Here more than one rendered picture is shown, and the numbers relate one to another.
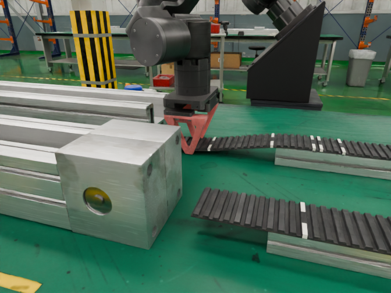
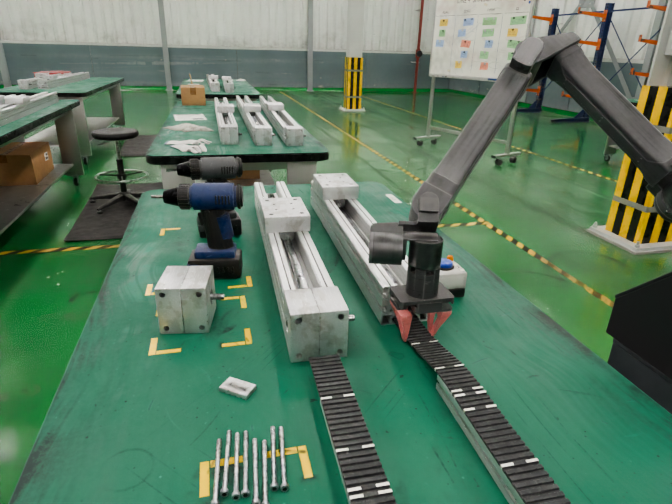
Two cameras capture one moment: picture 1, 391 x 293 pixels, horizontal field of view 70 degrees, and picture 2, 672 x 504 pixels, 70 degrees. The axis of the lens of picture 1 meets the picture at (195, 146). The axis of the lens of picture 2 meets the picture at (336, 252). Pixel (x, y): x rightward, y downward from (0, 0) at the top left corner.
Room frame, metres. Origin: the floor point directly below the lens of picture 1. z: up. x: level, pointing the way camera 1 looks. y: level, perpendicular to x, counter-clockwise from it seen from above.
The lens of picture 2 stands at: (-0.08, -0.59, 1.28)
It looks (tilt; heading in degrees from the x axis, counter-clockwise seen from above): 23 degrees down; 60
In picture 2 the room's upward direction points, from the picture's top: 2 degrees clockwise
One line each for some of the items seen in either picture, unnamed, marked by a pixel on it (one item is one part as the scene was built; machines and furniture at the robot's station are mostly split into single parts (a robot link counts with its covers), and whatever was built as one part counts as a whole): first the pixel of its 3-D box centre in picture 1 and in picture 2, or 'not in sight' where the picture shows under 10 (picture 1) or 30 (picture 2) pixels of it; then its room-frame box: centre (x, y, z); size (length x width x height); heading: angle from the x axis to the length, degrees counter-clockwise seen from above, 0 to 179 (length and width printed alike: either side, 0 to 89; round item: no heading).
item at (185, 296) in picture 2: not in sight; (193, 298); (0.10, 0.26, 0.83); 0.11 x 0.10 x 0.10; 156
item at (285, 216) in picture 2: not in sight; (284, 218); (0.40, 0.50, 0.87); 0.16 x 0.11 x 0.07; 73
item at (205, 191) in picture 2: not in sight; (200, 230); (0.17, 0.46, 0.89); 0.20 x 0.08 x 0.22; 157
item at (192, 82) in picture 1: (192, 80); (422, 282); (0.45, 0.00, 0.90); 0.10 x 0.07 x 0.07; 163
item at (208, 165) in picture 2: not in sight; (206, 196); (0.26, 0.71, 0.89); 0.20 x 0.08 x 0.22; 169
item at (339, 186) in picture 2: not in sight; (334, 190); (0.65, 0.68, 0.87); 0.16 x 0.11 x 0.07; 73
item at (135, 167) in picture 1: (134, 171); (321, 322); (0.28, 0.07, 0.83); 0.12 x 0.09 x 0.10; 163
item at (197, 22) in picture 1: (189, 39); (421, 250); (0.44, 0.01, 0.96); 0.07 x 0.06 x 0.07; 145
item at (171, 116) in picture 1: (191, 125); (412, 317); (0.43, 0.01, 0.83); 0.07 x 0.07 x 0.09; 73
